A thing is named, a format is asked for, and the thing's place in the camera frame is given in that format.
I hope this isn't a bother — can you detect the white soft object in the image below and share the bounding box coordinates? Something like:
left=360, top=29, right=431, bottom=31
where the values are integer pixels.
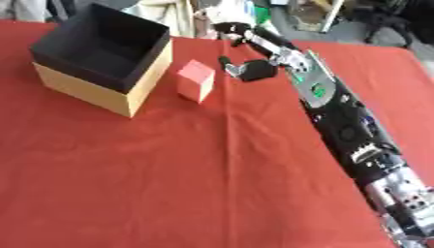
left=203, top=0, right=258, bottom=26

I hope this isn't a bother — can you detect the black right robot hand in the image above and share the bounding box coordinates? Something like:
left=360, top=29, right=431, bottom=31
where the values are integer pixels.
left=211, top=21, right=311, bottom=83

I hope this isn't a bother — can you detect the pink cube block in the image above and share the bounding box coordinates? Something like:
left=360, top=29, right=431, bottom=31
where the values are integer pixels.
left=174, top=58, right=217, bottom=105

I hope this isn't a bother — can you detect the green object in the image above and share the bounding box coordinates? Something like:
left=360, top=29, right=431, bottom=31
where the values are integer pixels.
left=252, top=5, right=273, bottom=24

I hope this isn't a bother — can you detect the white pole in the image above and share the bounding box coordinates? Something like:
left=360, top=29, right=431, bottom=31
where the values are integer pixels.
left=319, top=0, right=346, bottom=34

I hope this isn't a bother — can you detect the tan cardboard box black inside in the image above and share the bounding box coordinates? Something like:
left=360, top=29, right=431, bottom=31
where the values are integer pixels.
left=28, top=2, right=175, bottom=119

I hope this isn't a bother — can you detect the person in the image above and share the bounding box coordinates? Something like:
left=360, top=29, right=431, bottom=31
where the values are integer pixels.
left=120, top=0, right=207, bottom=38

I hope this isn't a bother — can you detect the black chair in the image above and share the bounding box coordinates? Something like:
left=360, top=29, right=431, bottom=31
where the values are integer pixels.
left=359, top=0, right=434, bottom=49

